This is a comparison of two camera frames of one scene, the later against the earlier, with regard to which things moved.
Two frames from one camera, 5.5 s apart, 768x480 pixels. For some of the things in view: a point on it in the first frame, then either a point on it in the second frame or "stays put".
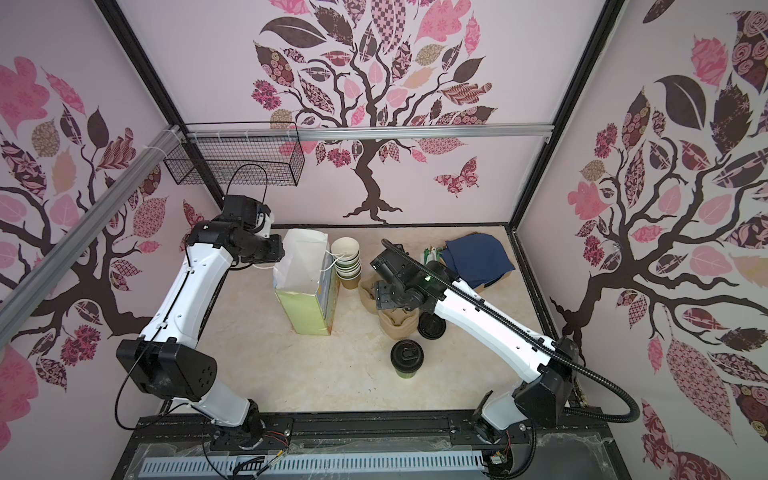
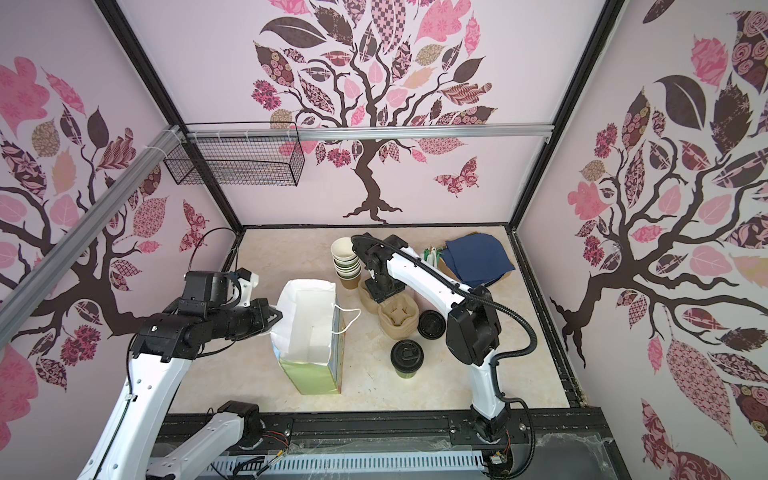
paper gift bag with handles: x=307 y=279 -> x=309 y=339
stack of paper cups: x=346 y=255 stays put
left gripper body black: x=260 y=249 -> x=239 y=322
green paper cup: x=405 y=375 stays put
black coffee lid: x=407 y=355 stays put
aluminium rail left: x=31 y=285 stays put
